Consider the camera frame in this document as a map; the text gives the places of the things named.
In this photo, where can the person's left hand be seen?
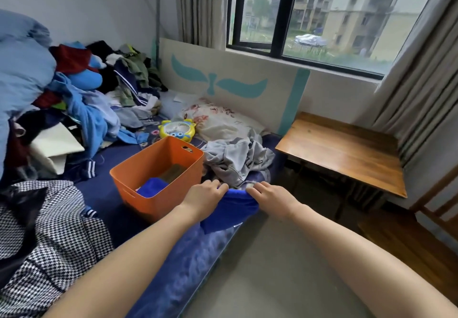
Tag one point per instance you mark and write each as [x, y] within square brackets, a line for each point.
[200, 199]

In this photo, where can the person's right hand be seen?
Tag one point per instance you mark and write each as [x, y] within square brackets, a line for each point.
[275, 199]

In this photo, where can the person's left fingers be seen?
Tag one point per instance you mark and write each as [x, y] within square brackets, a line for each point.
[214, 187]

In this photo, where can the person's right fingers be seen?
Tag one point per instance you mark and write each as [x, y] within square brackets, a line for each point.
[259, 189]

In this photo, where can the blue towel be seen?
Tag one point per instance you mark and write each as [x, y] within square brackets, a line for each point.
[229, 210]
[152, 187]

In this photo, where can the person's left forearm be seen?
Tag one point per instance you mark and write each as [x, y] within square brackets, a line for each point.
[136, 267]

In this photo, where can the person's right forearm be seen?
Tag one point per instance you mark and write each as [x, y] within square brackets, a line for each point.
[368, 264]

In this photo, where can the grey crumpled garment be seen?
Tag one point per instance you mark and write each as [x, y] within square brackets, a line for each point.
[236, 158]

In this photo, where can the folded olive brown towel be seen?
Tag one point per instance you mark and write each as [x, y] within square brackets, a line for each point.
[173, 173]

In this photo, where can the folded blue towel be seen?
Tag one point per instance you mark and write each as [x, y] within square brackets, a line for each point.
[152, 187]

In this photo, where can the floral pillow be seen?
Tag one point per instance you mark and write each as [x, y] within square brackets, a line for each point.
[218, 119]

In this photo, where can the yellow toy fan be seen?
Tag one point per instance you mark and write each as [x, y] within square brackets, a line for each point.
[177, 130]

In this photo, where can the orange plastic basket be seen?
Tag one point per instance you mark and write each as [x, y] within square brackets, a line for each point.
[143, 174]

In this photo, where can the dark blue bed sheet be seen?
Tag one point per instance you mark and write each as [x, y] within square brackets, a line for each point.
[179, 267]

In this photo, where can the wooden table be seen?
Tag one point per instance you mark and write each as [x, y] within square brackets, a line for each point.
[343, 153]

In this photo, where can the white headboard with teal pattern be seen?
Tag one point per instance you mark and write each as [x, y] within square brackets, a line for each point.
[236, 85]

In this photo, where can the pile of mixed clothes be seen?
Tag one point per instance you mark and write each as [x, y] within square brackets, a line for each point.
[96, 92]

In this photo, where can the wooden chair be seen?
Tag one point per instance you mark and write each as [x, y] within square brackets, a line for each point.
[429, 228]

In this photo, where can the black and white houndstooth garment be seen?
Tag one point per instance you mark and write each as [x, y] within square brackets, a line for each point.
[46, 242]

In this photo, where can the beige striped curtain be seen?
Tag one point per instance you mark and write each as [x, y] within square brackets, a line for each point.
[202, 6]

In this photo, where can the grey metal rack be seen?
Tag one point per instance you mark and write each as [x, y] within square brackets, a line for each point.
[161, 3]

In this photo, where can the grey curtain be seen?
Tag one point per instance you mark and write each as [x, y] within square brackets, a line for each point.
[422, 78]

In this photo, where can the light blue duvet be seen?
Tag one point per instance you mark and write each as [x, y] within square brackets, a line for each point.
[21, 71]

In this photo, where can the black window frame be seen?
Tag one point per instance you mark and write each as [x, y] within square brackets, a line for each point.
[282, 17]

